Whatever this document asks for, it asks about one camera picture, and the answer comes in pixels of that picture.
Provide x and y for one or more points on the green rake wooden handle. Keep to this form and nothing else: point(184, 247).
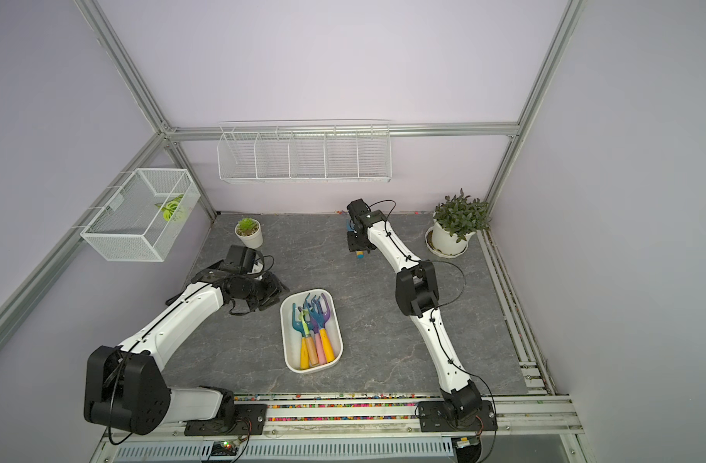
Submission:
point(309, 342)

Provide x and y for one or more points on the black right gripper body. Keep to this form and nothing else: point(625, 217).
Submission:
point(355, 239)

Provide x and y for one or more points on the white storage tray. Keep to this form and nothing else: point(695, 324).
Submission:
point(292, 339)

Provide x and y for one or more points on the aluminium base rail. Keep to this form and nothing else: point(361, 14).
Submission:
point(303, 428)

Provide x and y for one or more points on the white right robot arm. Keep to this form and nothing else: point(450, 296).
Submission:
point(417, 296)

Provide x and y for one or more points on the small white potted plant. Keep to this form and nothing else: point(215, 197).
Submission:
point(249, 232)

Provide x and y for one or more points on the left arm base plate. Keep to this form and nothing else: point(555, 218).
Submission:
point(244, 419)

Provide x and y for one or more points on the black slotted scoop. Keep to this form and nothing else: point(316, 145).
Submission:
point(201, 279)

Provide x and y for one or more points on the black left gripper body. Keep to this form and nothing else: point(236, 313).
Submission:
point(259, 292)

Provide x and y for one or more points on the white wire wall shelf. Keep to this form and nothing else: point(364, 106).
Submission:
point(305, 151)

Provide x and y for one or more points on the green leaf toy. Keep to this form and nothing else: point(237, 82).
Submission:
point(172, 210)

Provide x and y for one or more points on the white wire side basket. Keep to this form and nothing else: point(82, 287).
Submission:
point(129, 228)

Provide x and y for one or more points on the purple rake pink handle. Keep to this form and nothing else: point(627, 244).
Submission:
point(324, 306)
point(309, 307)

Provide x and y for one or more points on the large white potted plant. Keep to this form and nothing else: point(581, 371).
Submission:
point(457, 219)

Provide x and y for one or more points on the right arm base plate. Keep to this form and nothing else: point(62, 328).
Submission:
point(433, 418)

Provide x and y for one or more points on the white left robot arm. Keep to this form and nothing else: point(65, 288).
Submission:
point(125, 387)

